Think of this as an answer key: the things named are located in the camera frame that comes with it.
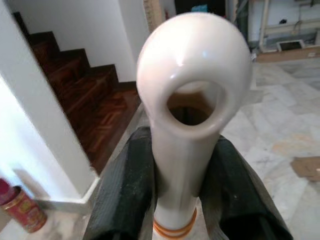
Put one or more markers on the white framed floor vent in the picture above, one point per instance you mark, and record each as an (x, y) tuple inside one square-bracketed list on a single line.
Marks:
[(290, 45)]

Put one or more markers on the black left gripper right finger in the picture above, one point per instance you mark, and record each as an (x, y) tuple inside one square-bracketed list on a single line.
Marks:
[(240, 195)]

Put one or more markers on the dark wooden staircase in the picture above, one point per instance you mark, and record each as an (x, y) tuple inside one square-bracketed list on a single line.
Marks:
[(85, 95)]

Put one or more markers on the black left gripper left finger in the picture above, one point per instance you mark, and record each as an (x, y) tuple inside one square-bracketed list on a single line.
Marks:
[(122, 190)]

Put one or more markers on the brown cardboard piece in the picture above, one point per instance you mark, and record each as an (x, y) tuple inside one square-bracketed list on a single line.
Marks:
[(306, 168)]

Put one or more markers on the red printed cylindrical can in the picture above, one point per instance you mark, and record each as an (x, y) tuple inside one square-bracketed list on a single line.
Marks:
[(22, 207)]

